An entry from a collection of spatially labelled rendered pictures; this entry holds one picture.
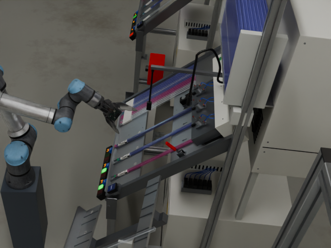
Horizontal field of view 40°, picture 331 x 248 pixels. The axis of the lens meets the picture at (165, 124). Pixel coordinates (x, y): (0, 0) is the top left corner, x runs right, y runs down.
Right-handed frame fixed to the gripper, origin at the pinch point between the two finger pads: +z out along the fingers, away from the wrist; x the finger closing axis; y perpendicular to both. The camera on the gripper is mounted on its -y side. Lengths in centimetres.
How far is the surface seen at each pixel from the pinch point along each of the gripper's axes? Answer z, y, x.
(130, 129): 8.6, -11.1, -4.3
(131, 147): 9.0, 3.0, -9.5
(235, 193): 65, 21, 5
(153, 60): 15, -65, 31
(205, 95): 11.3, 25.5, 35.3
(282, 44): -6, 77, 66
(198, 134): 10.6, 43.9, 20.5
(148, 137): 58, -89, -16
